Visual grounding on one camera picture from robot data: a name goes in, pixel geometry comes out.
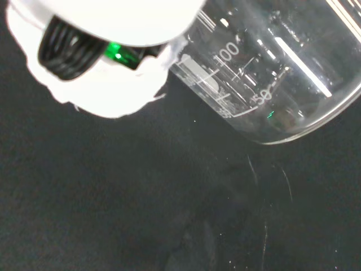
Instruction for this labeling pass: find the black bench cloth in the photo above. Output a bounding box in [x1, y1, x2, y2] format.
[0, 0, 361, 271]

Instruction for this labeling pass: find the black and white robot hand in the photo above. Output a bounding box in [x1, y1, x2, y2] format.
[5, 0, 207, 120]

